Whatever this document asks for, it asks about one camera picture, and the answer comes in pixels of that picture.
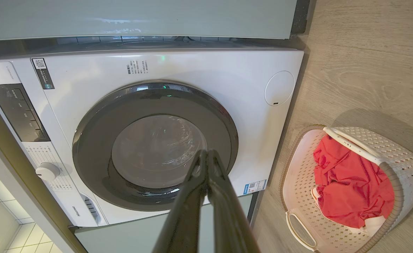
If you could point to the round white filter cap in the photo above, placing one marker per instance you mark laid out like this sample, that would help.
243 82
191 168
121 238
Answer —
279 88

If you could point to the red garment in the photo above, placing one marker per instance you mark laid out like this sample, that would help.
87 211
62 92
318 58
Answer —
354 186

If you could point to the white washer dial knob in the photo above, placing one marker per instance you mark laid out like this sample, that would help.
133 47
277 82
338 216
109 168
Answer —
47 171

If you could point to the white perforated laundry basket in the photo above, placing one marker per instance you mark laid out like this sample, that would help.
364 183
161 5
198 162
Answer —
403 165

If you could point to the black washer control panel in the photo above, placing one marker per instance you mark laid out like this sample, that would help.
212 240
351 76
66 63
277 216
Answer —
18 112

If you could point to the black QR code sticker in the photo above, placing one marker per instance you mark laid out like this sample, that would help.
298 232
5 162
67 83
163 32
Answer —
44 74

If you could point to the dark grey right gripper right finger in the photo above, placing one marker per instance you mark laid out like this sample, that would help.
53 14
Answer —
227 218

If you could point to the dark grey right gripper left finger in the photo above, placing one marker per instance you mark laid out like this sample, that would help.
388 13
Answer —
187 211

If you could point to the pale green cabinet panel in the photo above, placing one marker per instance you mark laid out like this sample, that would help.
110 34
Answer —
139 17

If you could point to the dark round washing machine door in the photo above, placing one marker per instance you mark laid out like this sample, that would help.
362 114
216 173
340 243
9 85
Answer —
97 140

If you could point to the white front-load washing machine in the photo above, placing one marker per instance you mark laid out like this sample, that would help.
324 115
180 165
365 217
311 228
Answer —
86 77

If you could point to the blue white energy label sticker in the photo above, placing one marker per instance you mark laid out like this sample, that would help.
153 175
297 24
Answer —
255 187

